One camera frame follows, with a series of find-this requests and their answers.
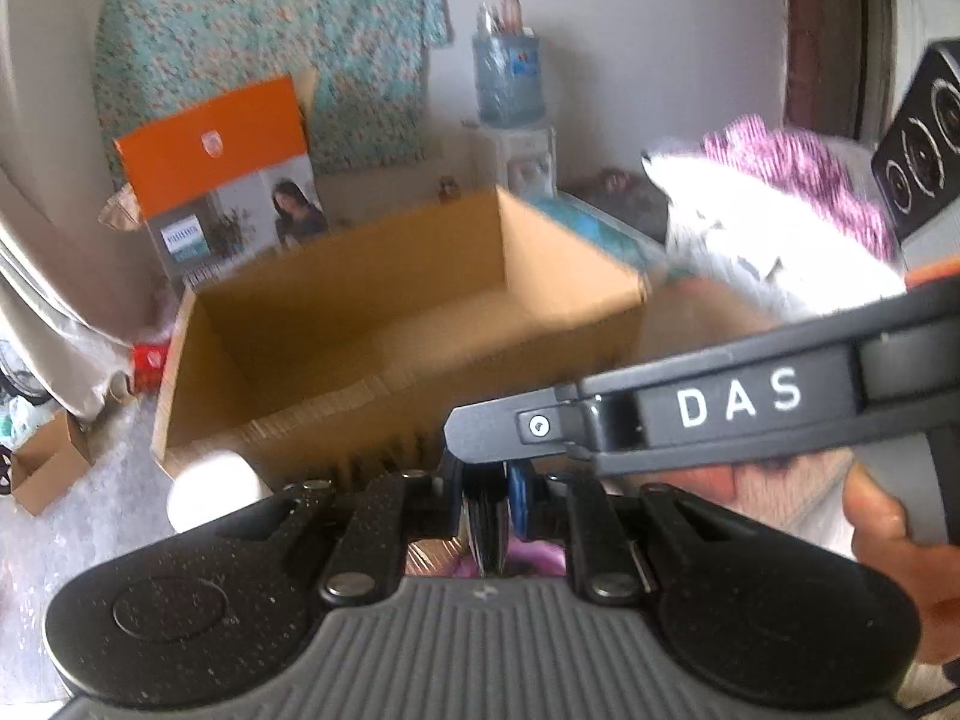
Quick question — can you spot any person's right hand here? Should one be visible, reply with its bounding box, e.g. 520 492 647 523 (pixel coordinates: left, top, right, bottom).
659 448 960 668

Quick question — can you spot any large brown cardboard box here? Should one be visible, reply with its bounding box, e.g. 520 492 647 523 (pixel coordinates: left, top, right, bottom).
151 188 649 489

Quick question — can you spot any purple white checkered cloth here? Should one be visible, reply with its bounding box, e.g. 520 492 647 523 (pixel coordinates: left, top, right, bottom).
701 115 896 262

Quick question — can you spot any beach print table mat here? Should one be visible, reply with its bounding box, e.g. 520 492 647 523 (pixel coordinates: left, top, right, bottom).
524 193 669 277

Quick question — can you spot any white lotion bottle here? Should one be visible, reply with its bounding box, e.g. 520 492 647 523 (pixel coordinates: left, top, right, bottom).
166 450 272 533

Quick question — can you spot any white water dispenser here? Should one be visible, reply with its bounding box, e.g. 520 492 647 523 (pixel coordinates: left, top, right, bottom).
464 122 556 200

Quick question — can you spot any red can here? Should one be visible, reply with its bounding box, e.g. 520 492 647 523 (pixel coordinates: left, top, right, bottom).
128 341 171 395

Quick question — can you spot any orange Philips product box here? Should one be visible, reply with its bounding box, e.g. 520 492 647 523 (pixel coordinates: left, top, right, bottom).
116 75 331 291

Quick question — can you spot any blue water jug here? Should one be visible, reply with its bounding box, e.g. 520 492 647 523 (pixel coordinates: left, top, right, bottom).
472 32 547 128

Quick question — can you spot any small open cardboard box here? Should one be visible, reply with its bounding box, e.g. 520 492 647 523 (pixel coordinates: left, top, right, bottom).
10 410 93 517

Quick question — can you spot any teal floral cloth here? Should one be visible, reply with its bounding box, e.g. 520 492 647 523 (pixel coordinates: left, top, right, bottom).
93 0 451 181

